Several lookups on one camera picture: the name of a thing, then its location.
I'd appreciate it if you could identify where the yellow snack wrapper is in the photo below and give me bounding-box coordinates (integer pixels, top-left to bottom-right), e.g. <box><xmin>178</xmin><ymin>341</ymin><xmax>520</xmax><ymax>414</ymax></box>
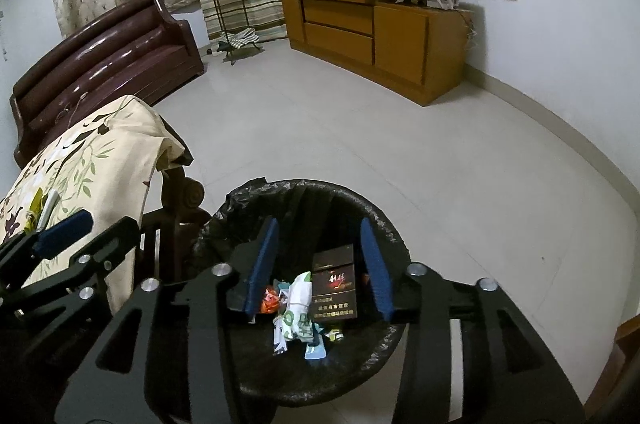
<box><xmin>24</xmin><ymin>188</ymin><xmax>46</xmax><ymax>233</ymax></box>

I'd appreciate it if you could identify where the orange plastic bag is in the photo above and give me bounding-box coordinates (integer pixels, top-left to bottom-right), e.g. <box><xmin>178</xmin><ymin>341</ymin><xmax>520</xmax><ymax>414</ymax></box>
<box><xmin>260</xmin><ymin>285</ymin><xmax>280</xmax><ymax>314</ymax></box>

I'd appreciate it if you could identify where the white green plastic bag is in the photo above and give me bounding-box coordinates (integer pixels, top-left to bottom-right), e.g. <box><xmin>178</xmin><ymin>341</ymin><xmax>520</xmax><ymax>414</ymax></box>
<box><xmin>272</xmin><ymin>271</ymin><xmax>314</xmax><ymax>356</ymax></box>

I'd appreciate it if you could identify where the blue toothpaste tube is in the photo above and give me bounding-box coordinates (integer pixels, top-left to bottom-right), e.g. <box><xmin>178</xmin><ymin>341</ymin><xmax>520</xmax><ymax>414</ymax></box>
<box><xmin>305</xmin><ymin>323</ymin><xmax>326</xmax><ymax>361</ymax></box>

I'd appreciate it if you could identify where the black cigarette box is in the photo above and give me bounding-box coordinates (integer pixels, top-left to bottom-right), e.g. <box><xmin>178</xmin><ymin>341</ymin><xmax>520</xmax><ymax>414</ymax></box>
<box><xmin>310</xmin><ymin>245</ymin><xmax>357</xmax><ymax>323</ymax></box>

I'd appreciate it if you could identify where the white green tube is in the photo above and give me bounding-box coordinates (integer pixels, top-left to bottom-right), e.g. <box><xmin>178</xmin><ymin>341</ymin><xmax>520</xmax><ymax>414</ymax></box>
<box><xmin>37</xmin><ymin>189</ymin><xmax>60</xmax><ymax>232</ymax></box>

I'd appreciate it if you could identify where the black lined trash bin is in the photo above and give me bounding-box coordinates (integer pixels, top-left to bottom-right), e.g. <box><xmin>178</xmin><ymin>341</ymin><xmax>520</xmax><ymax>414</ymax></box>
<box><xmin>194</xmin><ymin>178</ymin><xmax>410</xmax><ymax>408</ymax></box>

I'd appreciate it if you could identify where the floral beige tablecloth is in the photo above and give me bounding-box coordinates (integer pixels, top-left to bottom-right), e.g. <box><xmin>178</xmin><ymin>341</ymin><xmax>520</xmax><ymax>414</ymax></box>
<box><xmin>1</xmin><ymin>95</ymin><xmax>188</xmax><ymax>285</ymax></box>

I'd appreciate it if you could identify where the dark brown leather sofa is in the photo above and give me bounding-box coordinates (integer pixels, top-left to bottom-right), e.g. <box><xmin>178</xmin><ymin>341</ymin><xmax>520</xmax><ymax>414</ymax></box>
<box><xmin>10</xmin><ymin>0</ymin><xmax>204</xmax><ymax>168</ymax></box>

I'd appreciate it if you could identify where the black metal plant stand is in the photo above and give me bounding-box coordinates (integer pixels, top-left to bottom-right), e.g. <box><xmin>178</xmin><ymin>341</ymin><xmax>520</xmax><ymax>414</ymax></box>
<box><xmin>212</xmin><ymin>0</ymin><xmax>262</xmax><ymax>66</ymax></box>

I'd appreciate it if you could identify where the wooden TV cabinet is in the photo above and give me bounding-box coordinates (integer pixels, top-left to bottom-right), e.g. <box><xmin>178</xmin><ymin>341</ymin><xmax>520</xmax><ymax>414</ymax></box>
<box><xmin>282</xmin><ymin>0</ymin><xmax>472</xmax><ymax>106</ymax></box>

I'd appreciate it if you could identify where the white cable on sofa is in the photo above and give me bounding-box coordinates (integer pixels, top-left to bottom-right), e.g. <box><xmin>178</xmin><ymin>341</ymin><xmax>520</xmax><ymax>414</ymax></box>
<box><xmin>54</xmin><ymin>90</ymin><xmax>90</xmax><ymax>131</ymax></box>

